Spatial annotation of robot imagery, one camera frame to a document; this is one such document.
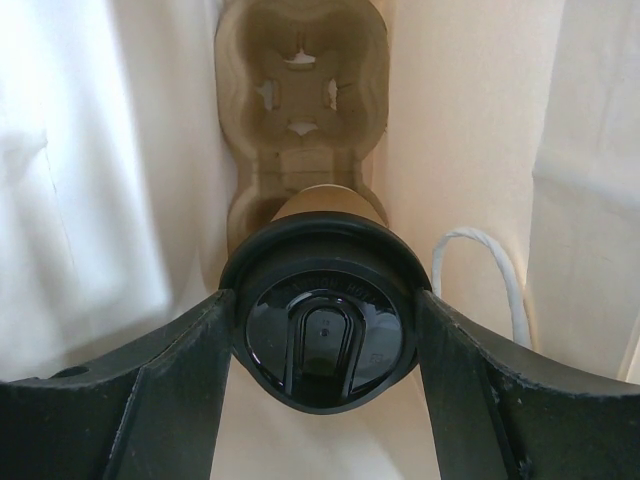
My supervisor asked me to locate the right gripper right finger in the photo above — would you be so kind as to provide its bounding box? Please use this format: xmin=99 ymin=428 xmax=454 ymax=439
xmin=416 ymin=291 xmax=639 ymax=479

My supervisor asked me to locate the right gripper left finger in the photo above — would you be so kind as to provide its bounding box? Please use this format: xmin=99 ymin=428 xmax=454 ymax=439
xmin=1 ymin=290 xmax=235 ymax=479

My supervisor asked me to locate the black coffee cup lid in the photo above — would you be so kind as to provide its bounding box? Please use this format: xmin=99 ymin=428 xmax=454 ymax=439
xmin=220 ymin=211 xmax=431 ymax=415

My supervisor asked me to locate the brown paper bag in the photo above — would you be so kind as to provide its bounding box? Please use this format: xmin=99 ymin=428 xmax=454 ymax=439
xmin=1 ymin=1 xmax=639 ymax=479

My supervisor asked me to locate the brown paper coffee cup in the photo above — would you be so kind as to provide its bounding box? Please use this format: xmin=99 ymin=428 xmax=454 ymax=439
xmin=272 ymin=184 xmax=387 ymax=226

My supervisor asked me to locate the cardboard cup carrier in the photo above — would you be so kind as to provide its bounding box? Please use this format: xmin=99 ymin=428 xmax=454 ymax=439
xmin=214 ymin=1 xmax=390 ymax=249

